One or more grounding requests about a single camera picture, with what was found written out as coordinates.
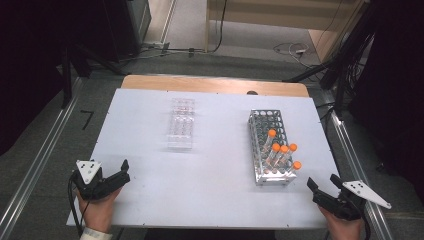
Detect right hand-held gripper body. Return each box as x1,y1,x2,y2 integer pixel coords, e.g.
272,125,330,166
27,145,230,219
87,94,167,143
312,179,393,221

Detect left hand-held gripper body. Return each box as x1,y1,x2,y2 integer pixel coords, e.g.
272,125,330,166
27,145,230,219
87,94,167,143
71,159,132,201

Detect clear acrylic test tube rack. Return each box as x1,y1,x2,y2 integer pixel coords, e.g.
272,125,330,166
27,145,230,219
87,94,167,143
166,97,196,151

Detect metal test tube rack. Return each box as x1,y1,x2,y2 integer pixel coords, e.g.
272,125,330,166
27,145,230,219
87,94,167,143
247,108,298,187

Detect person's right hand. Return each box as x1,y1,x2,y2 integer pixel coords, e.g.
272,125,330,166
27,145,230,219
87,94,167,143
318,205,365,240

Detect person's left hand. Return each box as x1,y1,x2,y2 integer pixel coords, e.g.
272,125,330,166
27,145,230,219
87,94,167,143
75,187,124,234

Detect black stand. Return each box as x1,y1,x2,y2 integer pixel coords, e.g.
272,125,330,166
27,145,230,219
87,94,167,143
283,0,378,120
59,43,129,110

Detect white table board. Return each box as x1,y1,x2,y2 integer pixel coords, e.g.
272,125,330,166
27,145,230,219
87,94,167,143
65,87,356,231

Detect wooden table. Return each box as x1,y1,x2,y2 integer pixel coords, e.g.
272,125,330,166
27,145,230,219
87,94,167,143
120,74,310,98

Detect grey power strip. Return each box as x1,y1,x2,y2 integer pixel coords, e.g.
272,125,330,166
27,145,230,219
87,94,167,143
142,41,171,52

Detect dark cabinet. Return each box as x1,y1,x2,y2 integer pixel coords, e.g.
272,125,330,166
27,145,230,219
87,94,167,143
103,0,153,63

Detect light wooden cabinet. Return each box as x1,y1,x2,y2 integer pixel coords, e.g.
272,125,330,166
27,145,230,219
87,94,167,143
204,0,368,63

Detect left hand-held gripper black cable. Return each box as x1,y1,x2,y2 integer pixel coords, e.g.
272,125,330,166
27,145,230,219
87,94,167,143
67,175,88,238

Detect hand-held gripper black cable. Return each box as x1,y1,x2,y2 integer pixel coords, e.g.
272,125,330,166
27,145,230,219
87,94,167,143
67,175,88,238
360,215,372,240

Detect right hand-held gripper black cable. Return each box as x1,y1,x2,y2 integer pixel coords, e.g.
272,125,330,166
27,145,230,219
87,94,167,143
360,215,372,240

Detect aluminium floor rail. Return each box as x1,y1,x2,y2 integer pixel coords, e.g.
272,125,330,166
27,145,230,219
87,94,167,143
0,77,84,240
324,108,394,240

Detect black cable bundle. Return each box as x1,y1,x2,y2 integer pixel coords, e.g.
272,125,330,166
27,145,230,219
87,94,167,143
344,33,374,98

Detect grey floor cable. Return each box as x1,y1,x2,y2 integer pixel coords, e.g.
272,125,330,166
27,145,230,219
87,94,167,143
119,46,206,64

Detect white floor cable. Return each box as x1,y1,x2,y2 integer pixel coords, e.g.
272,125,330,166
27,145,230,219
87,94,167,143
273,42,311,60

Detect black hanging cable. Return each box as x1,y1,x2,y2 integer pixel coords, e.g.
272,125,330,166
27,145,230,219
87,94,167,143
206,0,229,54

